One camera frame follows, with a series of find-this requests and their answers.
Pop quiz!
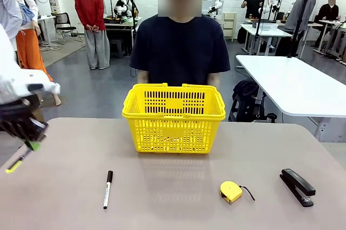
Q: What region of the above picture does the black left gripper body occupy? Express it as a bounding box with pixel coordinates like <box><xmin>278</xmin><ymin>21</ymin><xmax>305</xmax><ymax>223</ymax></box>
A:
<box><xmin>0</xmin><ymin>97</ymin><xmax>49</xmax><ymax>141</ymax></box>

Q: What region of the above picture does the black yellow highlighter pen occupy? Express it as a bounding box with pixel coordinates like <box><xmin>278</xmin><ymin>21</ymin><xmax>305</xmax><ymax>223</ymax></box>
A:
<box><xmin>5</xmin><ymin>148</ymin><xmax>32</xmax><ymax>174</ymax></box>

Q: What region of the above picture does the yellow tape measure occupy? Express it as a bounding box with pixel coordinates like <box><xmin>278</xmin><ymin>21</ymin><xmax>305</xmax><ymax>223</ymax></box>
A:
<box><xmin>219</xmin><ymin>180</ymin><xmax>256</xmax><ymax>205</ymax></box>

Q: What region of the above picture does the person's right forearm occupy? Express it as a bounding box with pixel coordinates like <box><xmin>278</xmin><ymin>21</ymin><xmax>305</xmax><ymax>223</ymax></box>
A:
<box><xmin>137</xmin><ymin>69</ymin><xmax>149</xmax><ymax>84</ymax></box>

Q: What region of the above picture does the person's left forearm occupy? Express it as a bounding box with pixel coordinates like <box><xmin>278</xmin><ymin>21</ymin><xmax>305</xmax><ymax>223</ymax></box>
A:
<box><xmin>207</xmin><ymin>72</ymin><xmax>221</xmax><ymax>89</ymax></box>

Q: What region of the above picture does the yellow plastic shopping basket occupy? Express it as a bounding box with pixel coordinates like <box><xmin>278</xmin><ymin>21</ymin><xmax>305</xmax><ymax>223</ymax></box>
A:
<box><xmin>121</xmin><ymin>83</ymin><xmax>227</xmax><ymax>155</ymax></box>

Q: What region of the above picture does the person in navy t-shirt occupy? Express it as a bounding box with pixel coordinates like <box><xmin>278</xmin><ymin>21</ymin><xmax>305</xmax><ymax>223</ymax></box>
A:
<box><xmin>129</xmin><ymin>0</ymin><xmax>231</xmax><ymax>87</ymax></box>

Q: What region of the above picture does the standing person in black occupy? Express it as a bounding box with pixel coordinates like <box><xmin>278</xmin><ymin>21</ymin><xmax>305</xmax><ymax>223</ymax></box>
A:
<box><xmin>241</xmin><ymin>0</ymin><xmax>264</xmax><ymax>20</ymax></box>

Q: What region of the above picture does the person in gray sweater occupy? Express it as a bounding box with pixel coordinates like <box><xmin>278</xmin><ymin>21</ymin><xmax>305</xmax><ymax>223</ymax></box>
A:
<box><xmin>283</xmin><ymin>0</ymin><xmax>317</xmax><ymax>57</ymax></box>

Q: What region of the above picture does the seated person in black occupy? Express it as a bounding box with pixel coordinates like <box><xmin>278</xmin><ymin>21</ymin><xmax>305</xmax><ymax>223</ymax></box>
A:
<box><xmin>315</xmin><ymin>0</ymin><xmax>340</xmax><ymax>49</ymax></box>

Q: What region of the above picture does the white marker black cap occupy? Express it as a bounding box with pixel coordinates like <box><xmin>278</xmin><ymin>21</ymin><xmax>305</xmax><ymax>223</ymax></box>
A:
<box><xmin>103</xmin><ymin>170</ymin><xmax>114</xmax><ymax>210</ymax></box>

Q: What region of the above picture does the black office chair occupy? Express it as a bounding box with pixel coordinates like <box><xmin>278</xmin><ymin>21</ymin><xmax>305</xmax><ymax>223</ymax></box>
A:
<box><xmin>51</xmin><ymin>12</ymin><xmax>83</xmax><ymax>45</ymax></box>

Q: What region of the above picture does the gray plastic stool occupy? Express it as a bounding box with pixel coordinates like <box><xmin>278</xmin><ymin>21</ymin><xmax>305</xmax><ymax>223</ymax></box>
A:
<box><xmin>109</xmin><ymin>39</ymin><xmax>125</xmax><ymax>58</ymax></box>

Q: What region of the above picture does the gray background workbench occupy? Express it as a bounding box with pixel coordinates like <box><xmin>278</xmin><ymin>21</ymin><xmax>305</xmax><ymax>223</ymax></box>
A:
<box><xmin>104</xmin><ymin>16</ymin><xmax>143</xmax><ymax>50</ymax></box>

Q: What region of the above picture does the black backpack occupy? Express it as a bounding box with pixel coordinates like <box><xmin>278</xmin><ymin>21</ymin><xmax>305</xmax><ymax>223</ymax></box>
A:
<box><xmin>228</xmin><ymin>78</ymin><xmax>278</xmax><ymax>122</ymax></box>

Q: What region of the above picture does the white drawer cabinet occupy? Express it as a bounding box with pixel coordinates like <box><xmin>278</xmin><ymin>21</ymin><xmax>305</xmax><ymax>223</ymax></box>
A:
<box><xmin>221</xmin><ymin>11</ymin><xmax>237</xmax><ymax>42</ymax></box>

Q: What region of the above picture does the white background desk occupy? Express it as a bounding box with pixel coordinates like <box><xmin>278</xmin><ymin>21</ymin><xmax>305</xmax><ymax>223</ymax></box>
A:
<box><xmin>239</xmin><ymin>23</ymin><xmax>293</xmax><ymax>56</ymax></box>

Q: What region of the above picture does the black stapler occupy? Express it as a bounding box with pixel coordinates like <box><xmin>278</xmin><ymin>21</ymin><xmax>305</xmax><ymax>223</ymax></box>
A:
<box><xmin>279</xmin><ymin>168</ymin><xmax>316</xmax><ymax>208</ymax></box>

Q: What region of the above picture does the large white table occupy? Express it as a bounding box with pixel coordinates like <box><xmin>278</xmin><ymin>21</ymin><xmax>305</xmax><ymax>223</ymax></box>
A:
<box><xmin>235</xmin><ymin>55</ymin><xmax>346</xmax><ymax>143</ymax></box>

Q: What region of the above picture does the tall black tripod stand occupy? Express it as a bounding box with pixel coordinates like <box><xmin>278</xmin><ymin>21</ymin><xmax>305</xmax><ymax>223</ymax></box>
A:
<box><xmin>287</xmin><ymin>0</ymin><xmax>311</xmax><ymax>59</ymax></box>

